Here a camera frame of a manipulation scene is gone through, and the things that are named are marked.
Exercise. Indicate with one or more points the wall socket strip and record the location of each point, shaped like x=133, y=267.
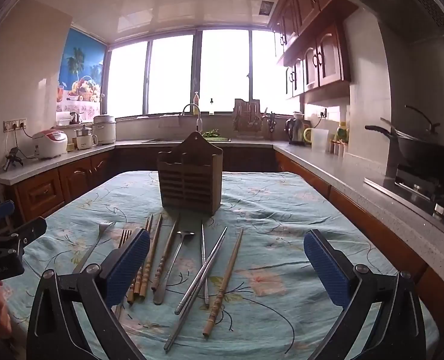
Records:
x=15, y=124

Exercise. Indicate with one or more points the steel electric kettle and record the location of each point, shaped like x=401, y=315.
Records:
x=296, y=131

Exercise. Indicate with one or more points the black wok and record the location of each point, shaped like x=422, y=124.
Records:
x=424, y=153

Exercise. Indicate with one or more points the wooden upper cabinets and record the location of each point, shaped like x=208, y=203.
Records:
x=327, y=56

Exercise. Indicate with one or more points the teal floral tablecloth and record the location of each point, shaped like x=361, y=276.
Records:
x=282, y=232

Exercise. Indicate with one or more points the white electric cooker pot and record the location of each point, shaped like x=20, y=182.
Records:
x=104, y=129

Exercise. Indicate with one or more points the small white kitchen appliance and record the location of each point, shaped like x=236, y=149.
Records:
x=83, y=140

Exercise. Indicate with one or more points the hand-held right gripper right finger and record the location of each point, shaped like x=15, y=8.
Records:
x=328, y=270

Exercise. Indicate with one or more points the small black tripod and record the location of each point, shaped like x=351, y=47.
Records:
x=13, y=155

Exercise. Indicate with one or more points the kitchen window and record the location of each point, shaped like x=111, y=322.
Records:
x=169, y=75

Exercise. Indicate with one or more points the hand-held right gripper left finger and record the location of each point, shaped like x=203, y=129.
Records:
x=128, y=266

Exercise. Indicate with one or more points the soap dispenser bottle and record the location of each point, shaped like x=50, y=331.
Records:
x=196, y=100

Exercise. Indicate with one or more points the white and red rice cooker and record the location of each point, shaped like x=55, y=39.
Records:
x=51, y=142

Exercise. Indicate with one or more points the gas stove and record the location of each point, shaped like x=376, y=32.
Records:
x=413, y=185

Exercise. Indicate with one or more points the silver spoon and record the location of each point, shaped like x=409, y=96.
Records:
x=186, y=235

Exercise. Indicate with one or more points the range hood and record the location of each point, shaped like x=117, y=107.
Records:
x=405, y=3

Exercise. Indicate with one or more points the yellow-green bottle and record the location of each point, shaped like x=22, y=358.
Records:
x=342, y=133

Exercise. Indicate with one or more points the steel teapot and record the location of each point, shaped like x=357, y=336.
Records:
x=75, y=119

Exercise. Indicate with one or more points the black scissors holder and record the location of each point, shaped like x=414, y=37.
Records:
x=272, y=122

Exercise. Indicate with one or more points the single wall socket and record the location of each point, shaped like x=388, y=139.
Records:
x=323, y=112

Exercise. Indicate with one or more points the fruit and palm wall poster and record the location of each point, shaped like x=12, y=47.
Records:
x=79, y=63

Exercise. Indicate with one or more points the steel kitchen faucet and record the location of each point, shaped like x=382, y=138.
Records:
x=197, y=120

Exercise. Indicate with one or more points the wooden knife rack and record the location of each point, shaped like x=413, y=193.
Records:
x=248, y=120

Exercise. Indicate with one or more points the wooden utensil holder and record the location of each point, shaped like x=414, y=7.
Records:
x=190, y=183

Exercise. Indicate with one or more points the metal chopstick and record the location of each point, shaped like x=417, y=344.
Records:
x=192, y=288
x=204, y=255
x=180, y=326

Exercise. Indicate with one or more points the ceiling vent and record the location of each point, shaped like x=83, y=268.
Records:
x=265, y=7

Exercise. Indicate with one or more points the green vegetables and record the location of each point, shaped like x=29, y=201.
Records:
x=211, y=133

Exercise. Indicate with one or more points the spiral-carved wooden chopstick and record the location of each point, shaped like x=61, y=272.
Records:
x=165, y=255

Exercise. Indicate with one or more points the row of seasoning jars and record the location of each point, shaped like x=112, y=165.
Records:
x=338, y=148

